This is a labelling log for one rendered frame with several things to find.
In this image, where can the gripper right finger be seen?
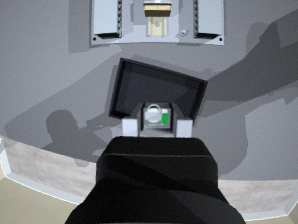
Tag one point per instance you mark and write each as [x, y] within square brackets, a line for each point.
[180, 126]

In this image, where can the black tray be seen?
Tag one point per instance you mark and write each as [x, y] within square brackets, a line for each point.
[135, 83]

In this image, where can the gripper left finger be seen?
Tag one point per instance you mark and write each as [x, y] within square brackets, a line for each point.
[133, 125]

